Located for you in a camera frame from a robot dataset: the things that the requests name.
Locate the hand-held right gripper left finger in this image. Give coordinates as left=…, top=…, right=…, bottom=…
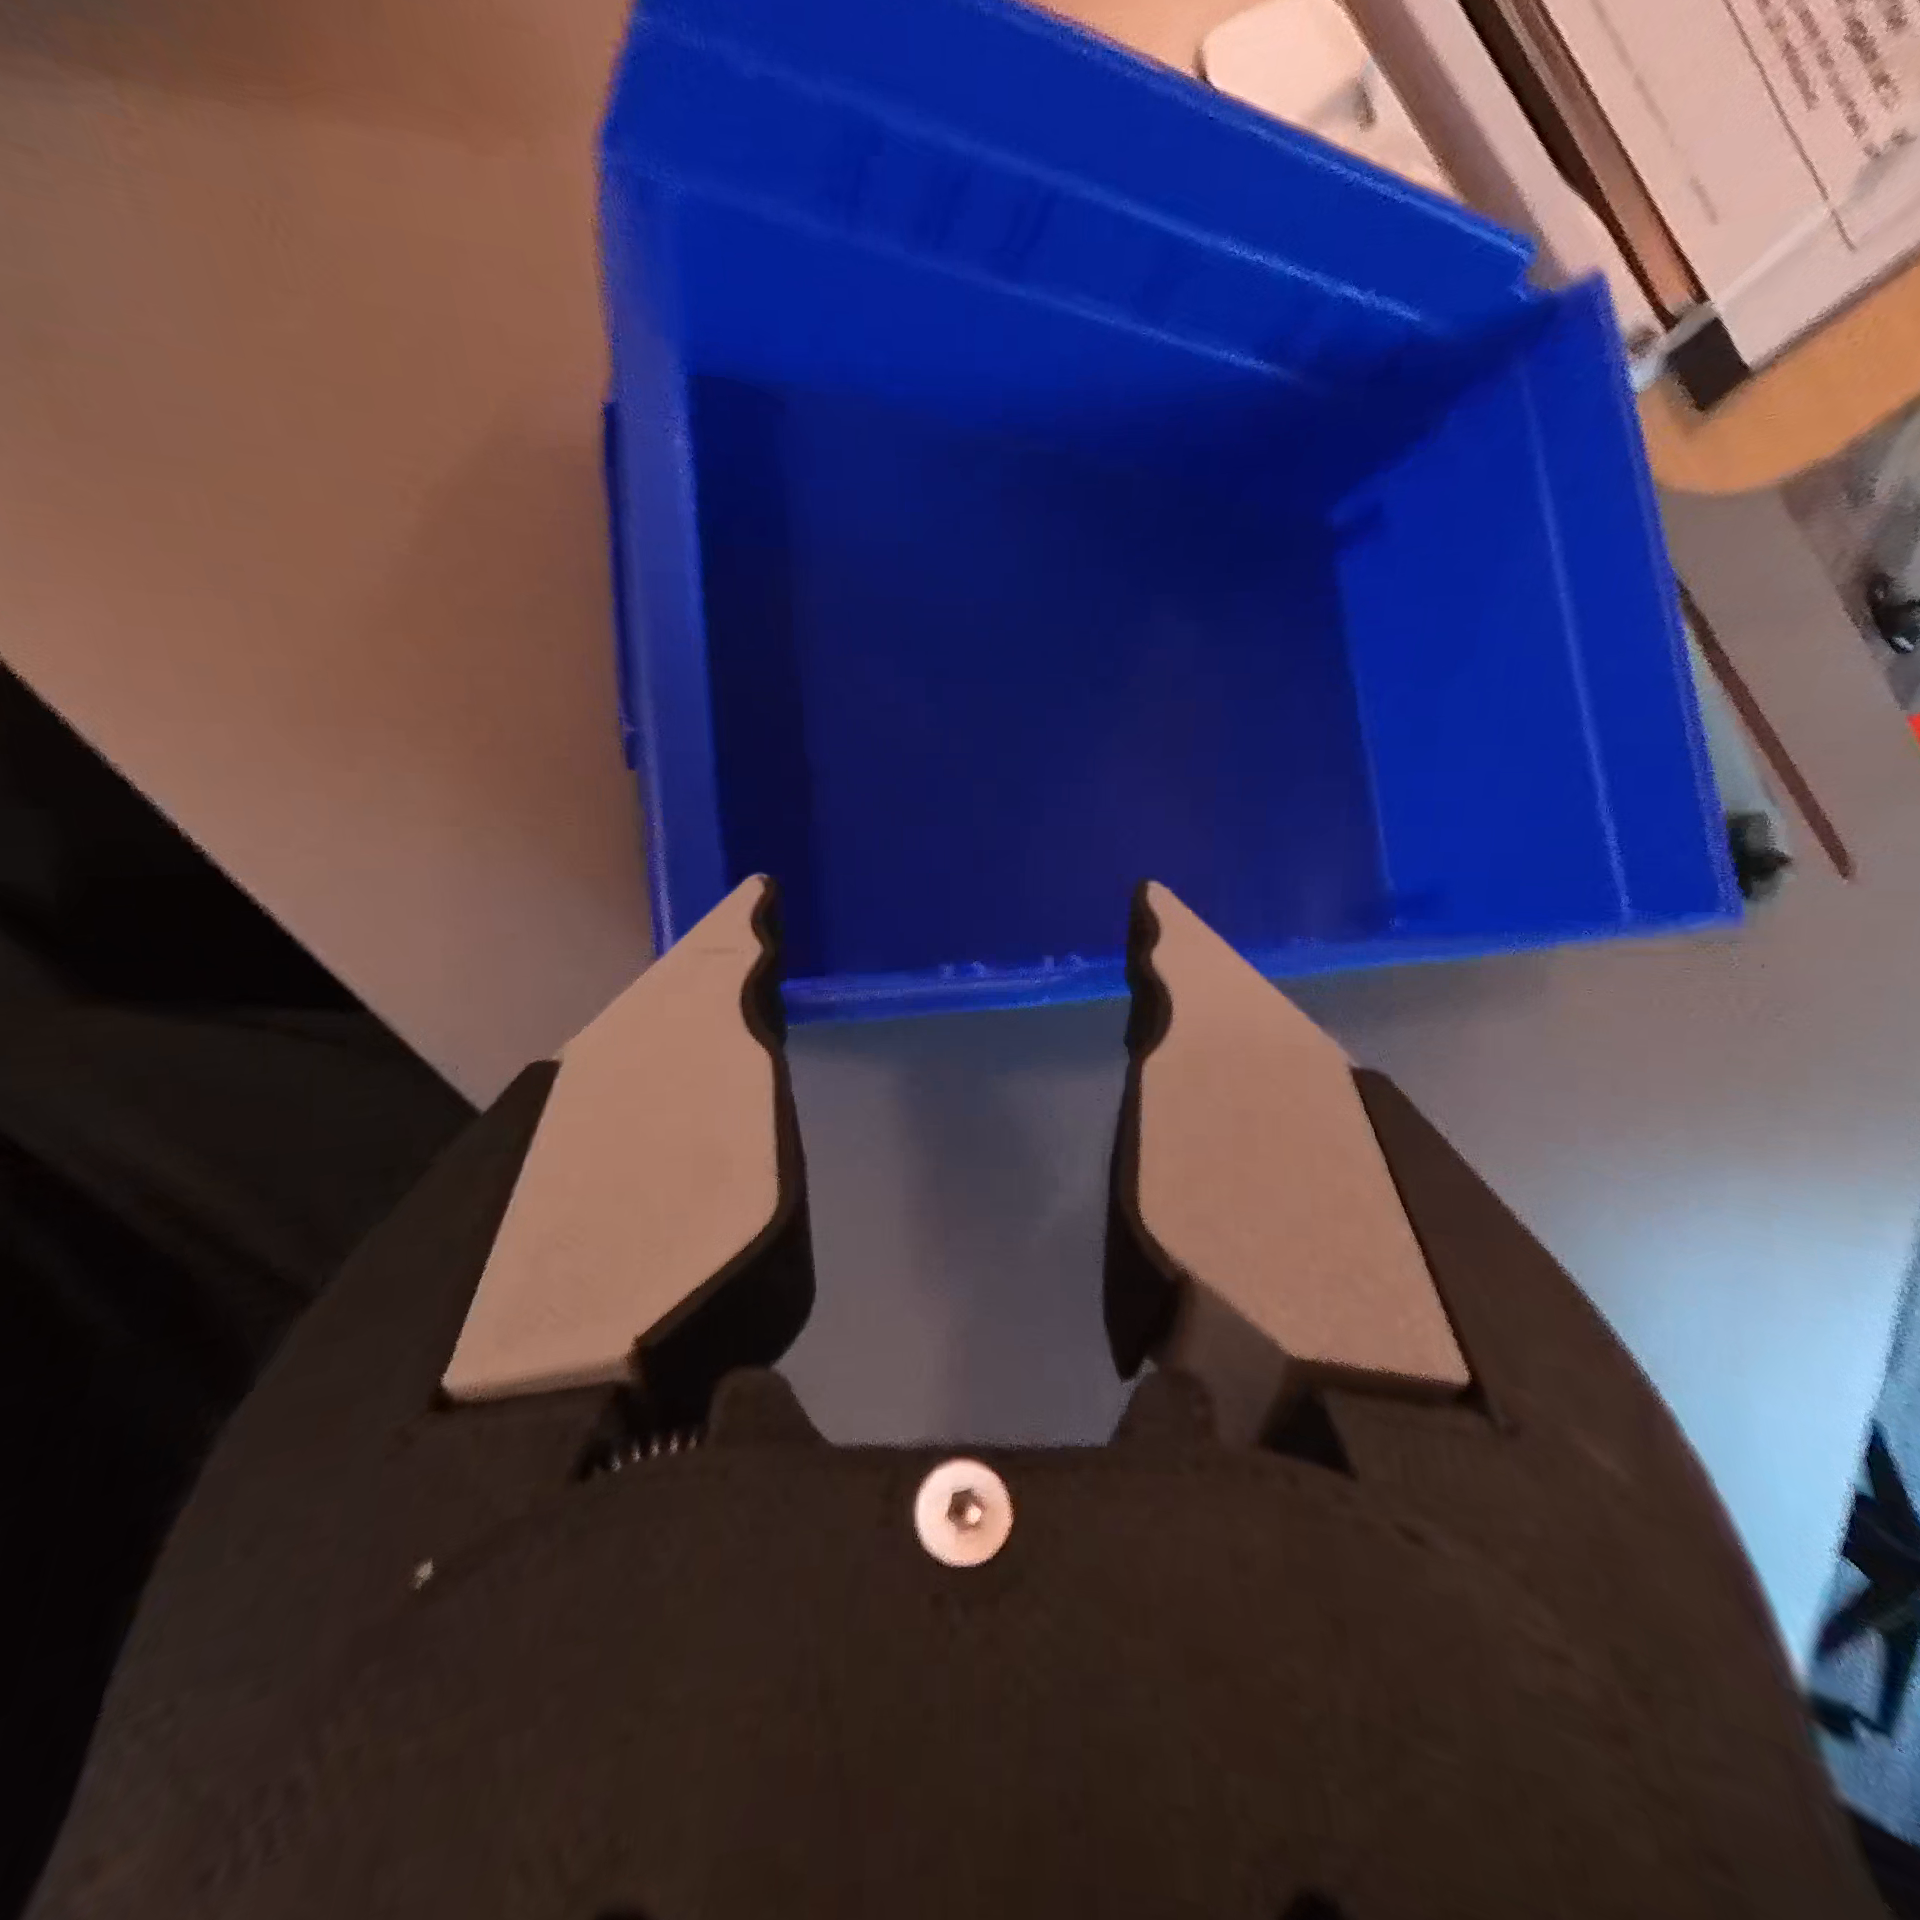
left=439, top=874, right=820, bottom=1405

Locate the printed instruction sheet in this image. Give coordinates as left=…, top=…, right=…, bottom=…
left=1530, top=0, right=1920, bottom=371

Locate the silver tablet stand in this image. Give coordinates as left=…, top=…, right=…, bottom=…
left=1197, top=0, right=1519, bottom=228

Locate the instruction sheet on wooden stand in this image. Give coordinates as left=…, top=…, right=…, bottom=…
left=1462, top=0, right=1920, bottom=499

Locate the blue plastic bin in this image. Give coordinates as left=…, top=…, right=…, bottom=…
left=596, top=0, right=1750, bottom=1030

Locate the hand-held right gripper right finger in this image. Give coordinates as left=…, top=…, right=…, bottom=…
left=1103, top=876, right=1477, bottom=1447

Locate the person's black clothing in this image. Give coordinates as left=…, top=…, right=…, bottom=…
left=0, top=660, right=505, bottom=1920

